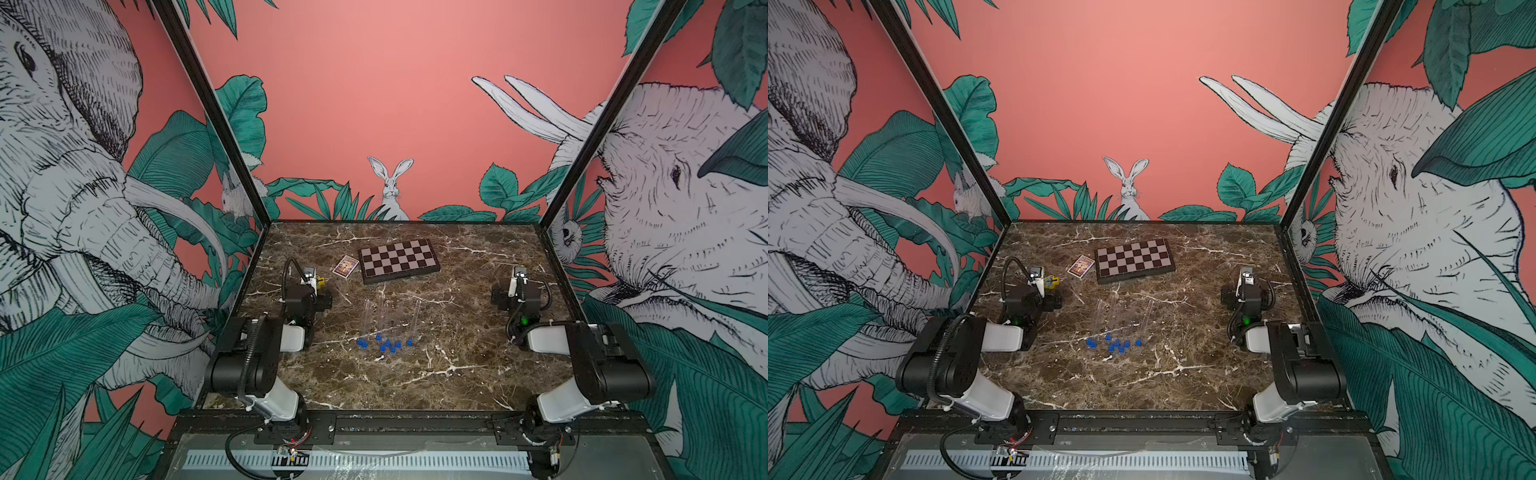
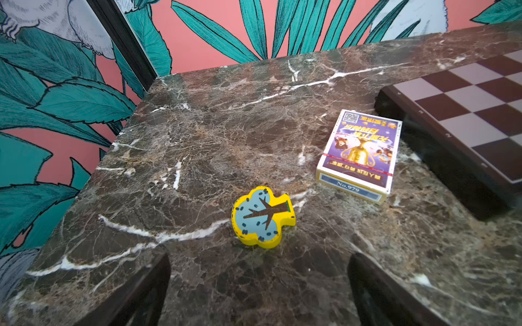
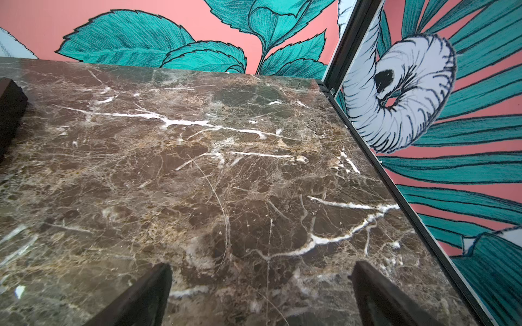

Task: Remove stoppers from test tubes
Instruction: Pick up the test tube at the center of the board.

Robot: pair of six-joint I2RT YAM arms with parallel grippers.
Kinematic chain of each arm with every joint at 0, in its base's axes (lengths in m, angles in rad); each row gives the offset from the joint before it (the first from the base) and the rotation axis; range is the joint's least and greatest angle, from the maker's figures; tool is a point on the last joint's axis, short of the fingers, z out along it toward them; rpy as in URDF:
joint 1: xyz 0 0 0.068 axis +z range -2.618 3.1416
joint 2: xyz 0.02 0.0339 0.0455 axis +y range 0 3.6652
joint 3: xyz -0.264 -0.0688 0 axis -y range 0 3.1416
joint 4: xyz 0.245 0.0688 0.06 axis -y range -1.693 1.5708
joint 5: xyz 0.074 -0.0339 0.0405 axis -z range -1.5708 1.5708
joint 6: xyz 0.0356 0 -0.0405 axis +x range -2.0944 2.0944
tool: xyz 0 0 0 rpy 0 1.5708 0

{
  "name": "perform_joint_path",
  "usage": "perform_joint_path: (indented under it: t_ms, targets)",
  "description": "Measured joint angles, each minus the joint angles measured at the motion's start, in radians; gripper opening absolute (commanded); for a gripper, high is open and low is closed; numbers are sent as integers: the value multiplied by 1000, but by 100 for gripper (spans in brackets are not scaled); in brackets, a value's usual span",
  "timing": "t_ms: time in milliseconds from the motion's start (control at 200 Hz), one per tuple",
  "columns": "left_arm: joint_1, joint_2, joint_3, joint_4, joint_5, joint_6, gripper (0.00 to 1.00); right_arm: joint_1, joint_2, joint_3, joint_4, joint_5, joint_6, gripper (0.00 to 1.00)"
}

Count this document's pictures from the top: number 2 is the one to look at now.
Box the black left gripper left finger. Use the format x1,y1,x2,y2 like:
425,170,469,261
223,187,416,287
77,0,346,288
76,253,171,326

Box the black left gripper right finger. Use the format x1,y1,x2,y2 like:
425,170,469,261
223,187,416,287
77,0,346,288
347,253,447,326

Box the brown checkered chess board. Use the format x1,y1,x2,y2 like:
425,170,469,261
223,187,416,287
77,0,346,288
375,51,521,220

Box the black frame post left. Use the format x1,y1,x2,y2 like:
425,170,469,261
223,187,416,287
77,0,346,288
87,0,158,92

